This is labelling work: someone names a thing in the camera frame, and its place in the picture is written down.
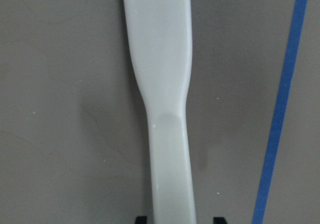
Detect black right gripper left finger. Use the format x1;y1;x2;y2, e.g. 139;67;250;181
135;216;147;224

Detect beige hand brush black bristles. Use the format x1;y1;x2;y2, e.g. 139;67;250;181
123;0;197;224

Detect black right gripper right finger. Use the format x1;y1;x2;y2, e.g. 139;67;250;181
213;217;227;224

